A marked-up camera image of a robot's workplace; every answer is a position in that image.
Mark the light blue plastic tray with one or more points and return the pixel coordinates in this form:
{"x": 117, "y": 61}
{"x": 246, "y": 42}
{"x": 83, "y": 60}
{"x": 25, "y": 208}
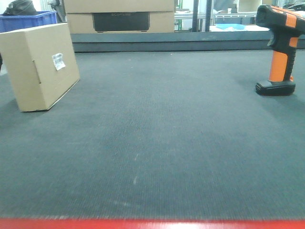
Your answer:
{"x": 230, "y": 26}

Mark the black bag in crate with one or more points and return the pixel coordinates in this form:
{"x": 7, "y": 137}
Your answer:
{"x": 20, "y": 8}

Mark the black vertical metal post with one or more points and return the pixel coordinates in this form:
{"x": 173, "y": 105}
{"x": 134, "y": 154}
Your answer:
{"x": 195, "y": 16}

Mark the large printed cardboard box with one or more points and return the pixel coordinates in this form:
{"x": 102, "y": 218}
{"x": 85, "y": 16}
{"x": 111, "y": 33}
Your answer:
{"x": 160, "y": 22}

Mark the upper stacked cardboard box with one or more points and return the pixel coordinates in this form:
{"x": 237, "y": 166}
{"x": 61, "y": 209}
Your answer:
{"x": 91, "y": 6}

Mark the blue plastic crate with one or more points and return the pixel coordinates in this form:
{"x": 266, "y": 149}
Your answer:
{"x": 11, "y": 23}

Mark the brown cardboard package box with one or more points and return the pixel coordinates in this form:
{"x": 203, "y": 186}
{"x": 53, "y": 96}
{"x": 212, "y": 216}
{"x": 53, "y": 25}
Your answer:
{"x": 41, "y": 65}

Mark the dark grey table mat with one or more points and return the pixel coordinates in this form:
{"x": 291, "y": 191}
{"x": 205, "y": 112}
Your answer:
{"x": 159, "y": 135}

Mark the orange black barcode scanner gun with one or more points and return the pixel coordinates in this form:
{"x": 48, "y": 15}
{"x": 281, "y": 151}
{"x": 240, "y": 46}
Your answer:
{"x": 286, "y": 27}

